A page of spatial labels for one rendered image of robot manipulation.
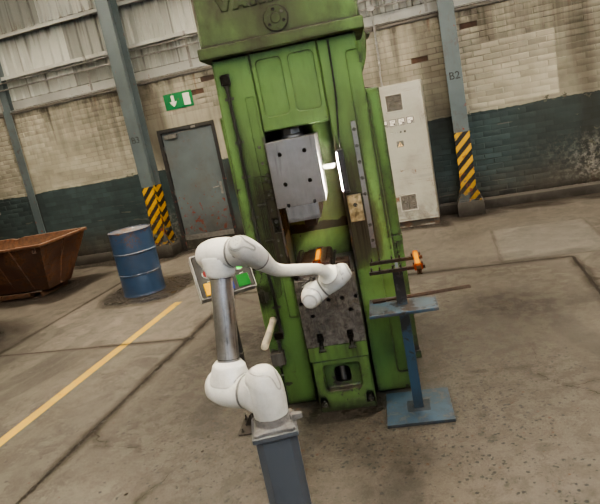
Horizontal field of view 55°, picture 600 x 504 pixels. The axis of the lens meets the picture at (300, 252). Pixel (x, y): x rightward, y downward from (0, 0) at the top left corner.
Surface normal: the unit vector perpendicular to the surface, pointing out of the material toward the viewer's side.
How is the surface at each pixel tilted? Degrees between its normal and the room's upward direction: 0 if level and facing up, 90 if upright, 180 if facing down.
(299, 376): 90
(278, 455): 90
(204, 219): 90
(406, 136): 90
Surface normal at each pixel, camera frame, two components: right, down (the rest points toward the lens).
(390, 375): -0.07, 0.23
